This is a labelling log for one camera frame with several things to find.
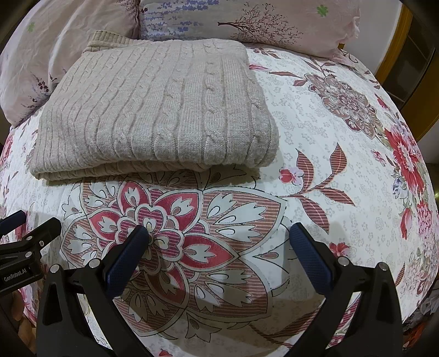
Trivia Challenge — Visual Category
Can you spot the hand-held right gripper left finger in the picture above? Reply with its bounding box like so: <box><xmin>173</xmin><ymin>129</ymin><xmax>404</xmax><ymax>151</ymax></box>
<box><xmin>36</xmin><ymin>225</ymin><xmax>150</xmax><ymax>357</ymax></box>

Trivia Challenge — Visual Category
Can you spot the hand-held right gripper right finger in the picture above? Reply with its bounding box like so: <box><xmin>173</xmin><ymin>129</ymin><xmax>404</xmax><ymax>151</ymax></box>
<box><xmin>290</xmin><ymin>222</ymin><xmax>403</xmax><ymax>357</ymax></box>

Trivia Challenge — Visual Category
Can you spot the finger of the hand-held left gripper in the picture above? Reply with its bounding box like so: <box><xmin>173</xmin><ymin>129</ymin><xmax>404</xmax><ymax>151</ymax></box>
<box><xmin>0</xmin><ymin>210</ymin><xmax>27</xmax><ymax>235</ymax></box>
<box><xmin>0</xmin><ymin>217</ymin><xmax>61</xmax><ymax>259</ymax></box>

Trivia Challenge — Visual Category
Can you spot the beige cable-knit sweater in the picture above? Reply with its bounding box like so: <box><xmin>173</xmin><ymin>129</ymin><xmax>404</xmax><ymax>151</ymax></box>
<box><xmin>30</xmin><ymin>30</ymin><xmax>280</xmax><ymax>182</ymax></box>

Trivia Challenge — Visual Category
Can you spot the floral bed sheet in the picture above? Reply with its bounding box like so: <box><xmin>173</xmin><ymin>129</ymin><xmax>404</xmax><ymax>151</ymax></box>
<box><xmin>0</xmin><ymin>44</ymin><xmax>439</xmax><ymax>357</ymax></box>

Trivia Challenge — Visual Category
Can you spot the pink floral pillow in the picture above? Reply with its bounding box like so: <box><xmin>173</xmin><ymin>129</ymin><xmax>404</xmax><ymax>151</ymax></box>
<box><xmin>0</xmin><ymin>0</ymin><xmax>141</xmax><ymax>127</ymax></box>

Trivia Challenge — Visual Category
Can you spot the pink tree-print pillow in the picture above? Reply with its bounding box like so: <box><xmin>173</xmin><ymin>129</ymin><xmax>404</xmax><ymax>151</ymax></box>
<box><xmin>137</xmin><ymin>0</ymin><xmax>362</xmax><ymax>60</ymax></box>

